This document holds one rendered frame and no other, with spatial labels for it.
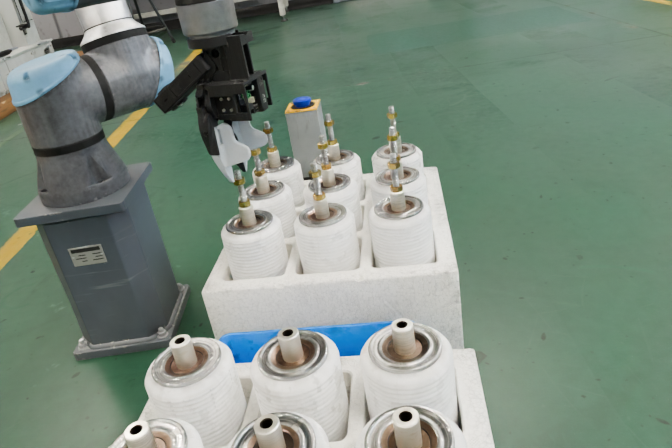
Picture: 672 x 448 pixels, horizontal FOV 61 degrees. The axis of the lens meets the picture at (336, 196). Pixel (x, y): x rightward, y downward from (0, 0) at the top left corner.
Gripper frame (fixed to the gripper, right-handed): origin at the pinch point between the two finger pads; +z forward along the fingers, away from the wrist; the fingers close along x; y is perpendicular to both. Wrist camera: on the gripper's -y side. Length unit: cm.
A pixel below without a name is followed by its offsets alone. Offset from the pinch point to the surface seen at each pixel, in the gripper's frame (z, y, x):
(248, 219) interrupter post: 8.2, 1.2, -1.0
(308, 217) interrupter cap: 9.2, 10.1, 1.8
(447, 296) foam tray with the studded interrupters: 20.9, 31.1, -0.1
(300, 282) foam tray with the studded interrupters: 16.5, 10.2, -5.1
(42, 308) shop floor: 34, -59, 3
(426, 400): 12.4, 34.1, -28.6
